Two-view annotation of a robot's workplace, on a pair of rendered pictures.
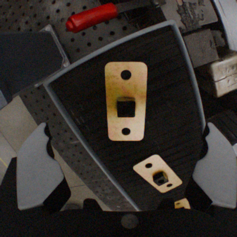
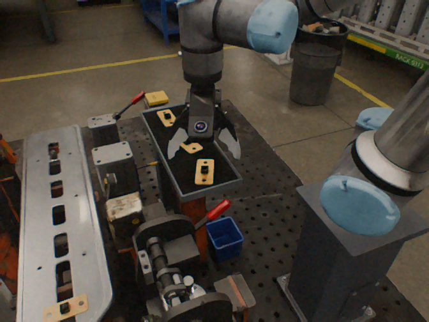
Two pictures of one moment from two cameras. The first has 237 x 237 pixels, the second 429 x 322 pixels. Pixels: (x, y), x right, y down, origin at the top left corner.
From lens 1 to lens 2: 0.60 m
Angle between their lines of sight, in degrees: 24
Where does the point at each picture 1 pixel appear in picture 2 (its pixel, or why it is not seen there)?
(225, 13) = (97, 274)
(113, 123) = (210, 165)
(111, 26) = not seen: outside the picture
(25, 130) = not seen: hidden behind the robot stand
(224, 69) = (131, 206)
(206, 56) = (152, 206)
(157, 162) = (189, 149)
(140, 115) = (198, 167)
